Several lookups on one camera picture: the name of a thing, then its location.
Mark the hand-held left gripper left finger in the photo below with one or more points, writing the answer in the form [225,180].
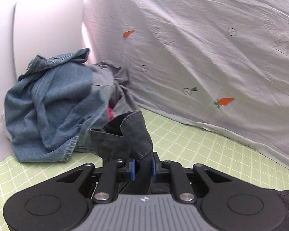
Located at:
[133,170]

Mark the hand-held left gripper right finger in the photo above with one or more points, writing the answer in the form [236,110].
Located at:
[154,169]

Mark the black pants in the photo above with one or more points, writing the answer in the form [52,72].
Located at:
[134,134]

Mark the pink garment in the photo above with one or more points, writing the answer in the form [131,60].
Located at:
[110,114]

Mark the grey garment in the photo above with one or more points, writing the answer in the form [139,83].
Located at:
[120,77]

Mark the blue denim garment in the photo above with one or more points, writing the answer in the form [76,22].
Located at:
[50,101]

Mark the carrot print grey sheet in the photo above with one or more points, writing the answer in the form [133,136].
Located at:
[207,53]

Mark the white padded panel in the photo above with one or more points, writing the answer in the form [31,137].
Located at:
[48,28]

